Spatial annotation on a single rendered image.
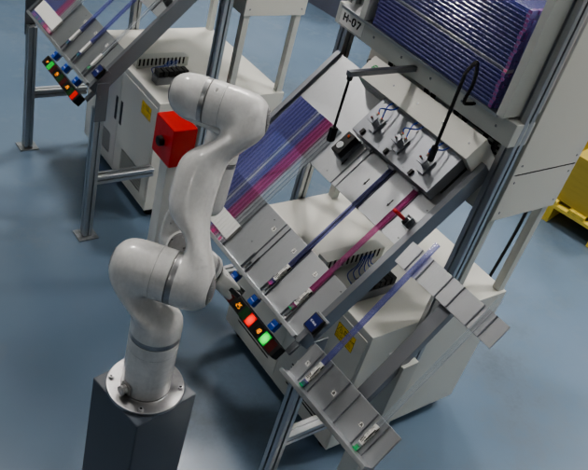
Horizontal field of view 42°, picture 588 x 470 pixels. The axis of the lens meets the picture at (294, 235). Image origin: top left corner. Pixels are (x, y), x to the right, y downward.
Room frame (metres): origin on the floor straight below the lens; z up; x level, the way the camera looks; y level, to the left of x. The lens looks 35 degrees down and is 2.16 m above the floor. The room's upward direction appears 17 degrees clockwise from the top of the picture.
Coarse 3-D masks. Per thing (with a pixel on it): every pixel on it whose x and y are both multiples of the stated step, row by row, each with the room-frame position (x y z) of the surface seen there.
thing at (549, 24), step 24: (552, 0) 1.85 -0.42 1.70; (360, 24) 2.33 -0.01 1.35; (552, 24) 1.87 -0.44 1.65; (528, 48) 1.86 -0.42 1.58; (528, 72) 1.86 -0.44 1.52; (504, 96) 1.86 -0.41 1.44; (528, 96) 1.90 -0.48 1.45; (360, 264) 2.09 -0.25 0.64; (384, 288) 1.99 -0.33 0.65; (312, 432) 1.63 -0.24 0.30
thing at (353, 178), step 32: (352, 64) 2.33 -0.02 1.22; (320, 96) 2.26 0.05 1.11; (352, 96) 2.23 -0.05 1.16; (352, 128) 2.12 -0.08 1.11; (320, 160) 2.05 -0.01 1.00; (352, 160) 2.02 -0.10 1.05; (384, 160) 2.00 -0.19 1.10; (352, 192) 1.93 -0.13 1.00; (384, 192) 1.90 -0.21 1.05; (448, 192) 1.86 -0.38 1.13
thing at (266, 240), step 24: (264, 216) 1.92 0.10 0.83; (240, 240) 1.87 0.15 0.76; (264, 240) 1.85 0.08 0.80; (288, 240) 1.84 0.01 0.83; (240, 264) 1.80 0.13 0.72; (264, 264) 1.78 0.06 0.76; (312, 264) 1.75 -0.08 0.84; (264, 288) 1.71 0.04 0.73; (288, 288) 1.70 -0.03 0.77; (336, 288) 1.67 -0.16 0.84; (288, 312) 1.64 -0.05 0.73; (312, 312) 1.62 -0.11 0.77
